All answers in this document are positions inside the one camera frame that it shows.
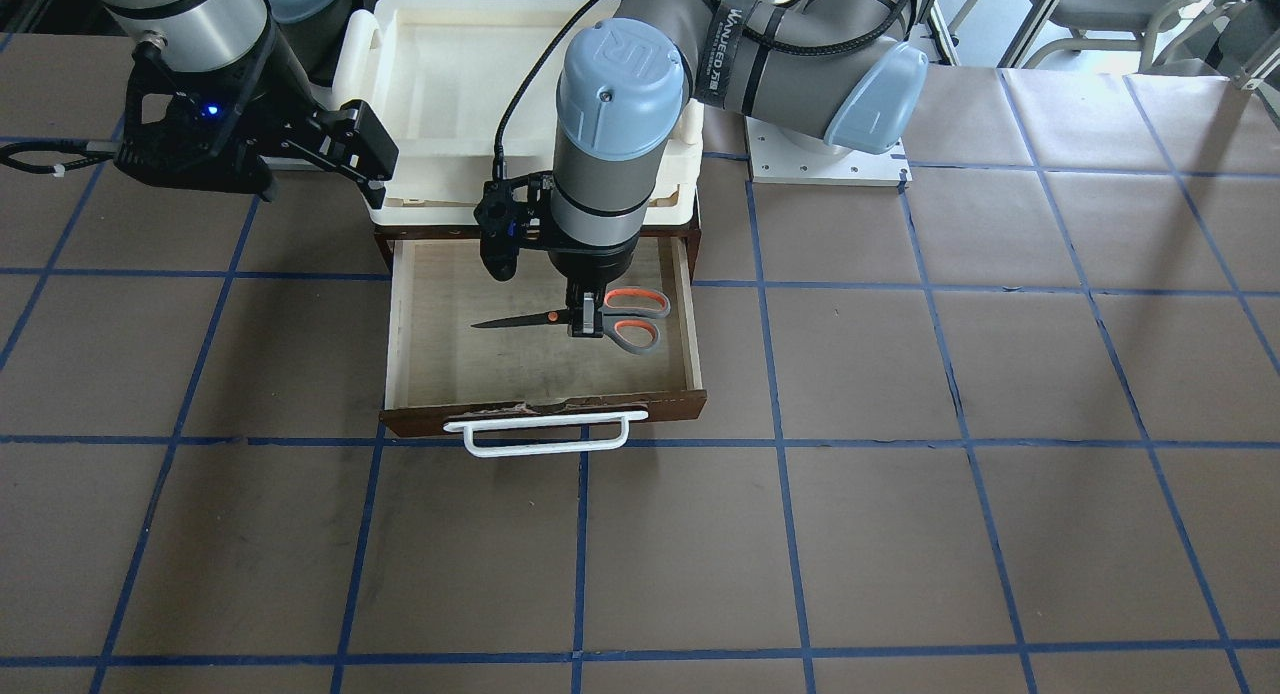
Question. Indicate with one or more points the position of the wooden drawer with white handle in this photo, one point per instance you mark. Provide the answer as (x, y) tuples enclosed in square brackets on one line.
[(446, 372)]

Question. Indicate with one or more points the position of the grey orange scissors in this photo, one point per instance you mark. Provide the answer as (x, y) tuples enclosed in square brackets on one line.
[(626, 315)]

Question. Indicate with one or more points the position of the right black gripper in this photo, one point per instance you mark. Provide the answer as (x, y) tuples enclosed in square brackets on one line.
[(283, 102)]

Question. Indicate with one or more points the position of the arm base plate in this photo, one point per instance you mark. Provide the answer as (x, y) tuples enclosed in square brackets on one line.
[(780, 156)]

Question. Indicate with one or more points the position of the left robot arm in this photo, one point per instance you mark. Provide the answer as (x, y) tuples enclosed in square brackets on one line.
[(839, 71)]

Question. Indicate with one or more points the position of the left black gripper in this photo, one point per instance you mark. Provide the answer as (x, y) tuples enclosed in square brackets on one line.
[(592, 265)]

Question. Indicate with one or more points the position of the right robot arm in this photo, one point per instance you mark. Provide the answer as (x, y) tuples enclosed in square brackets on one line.
[(201, 35)]

